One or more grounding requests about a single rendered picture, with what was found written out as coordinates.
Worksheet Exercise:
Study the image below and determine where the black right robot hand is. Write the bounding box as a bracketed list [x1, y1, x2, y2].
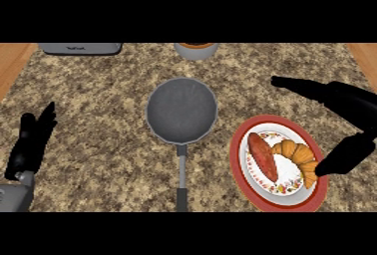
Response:
[270, 76, 377, 178]

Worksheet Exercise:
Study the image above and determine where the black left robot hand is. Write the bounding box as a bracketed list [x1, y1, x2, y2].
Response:
[4, 101, 60, 182]

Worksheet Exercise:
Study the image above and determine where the red sweet potato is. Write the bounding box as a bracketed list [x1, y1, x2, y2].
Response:
[246, 131, 280, 183]

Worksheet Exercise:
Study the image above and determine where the red-rimmed floral plate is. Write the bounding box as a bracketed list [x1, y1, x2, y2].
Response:
[228, 115, 330, 213]

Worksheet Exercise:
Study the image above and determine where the grey frying pan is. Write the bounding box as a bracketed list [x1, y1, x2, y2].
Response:
[147, 77, 219, 213]

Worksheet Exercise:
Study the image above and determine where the golden croissant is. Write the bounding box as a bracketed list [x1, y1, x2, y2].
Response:
[270, 138, 321, 190]

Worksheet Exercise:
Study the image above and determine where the silver toaster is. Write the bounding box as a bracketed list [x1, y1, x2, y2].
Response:
[38, 42, 125, 57]

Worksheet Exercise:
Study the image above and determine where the grey cup with orange rim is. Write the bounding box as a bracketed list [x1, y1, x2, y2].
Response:
[175, 42, 221, 62]

